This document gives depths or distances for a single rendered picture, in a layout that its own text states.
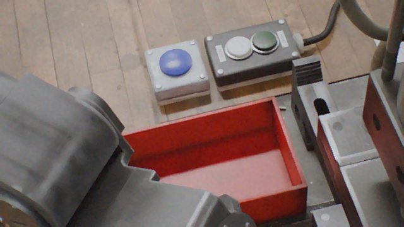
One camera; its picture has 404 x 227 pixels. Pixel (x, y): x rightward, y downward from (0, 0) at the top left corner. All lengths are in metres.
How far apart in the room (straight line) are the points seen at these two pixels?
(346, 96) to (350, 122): 0.31
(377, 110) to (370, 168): 0.08
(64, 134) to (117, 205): 0.05
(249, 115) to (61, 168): 0.46
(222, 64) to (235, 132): 0.09
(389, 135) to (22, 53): 0.65
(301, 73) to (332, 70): 0.11
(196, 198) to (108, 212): 0.06
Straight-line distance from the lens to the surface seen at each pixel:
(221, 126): 0.88
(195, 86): 0.93
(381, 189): 0.56
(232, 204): 0.57
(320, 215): 0.77
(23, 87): 0.47
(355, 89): 0.95
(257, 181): 0.87
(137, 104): 0.95
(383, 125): 0.49
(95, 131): 0.46
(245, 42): 0.95
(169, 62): 0.94
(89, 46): 1.02
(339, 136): 0.63
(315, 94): 0.85
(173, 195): 0.45
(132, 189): 0.47
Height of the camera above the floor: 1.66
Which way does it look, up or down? 55 degrees down
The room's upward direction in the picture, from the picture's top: 8 degrees counter-clockwise
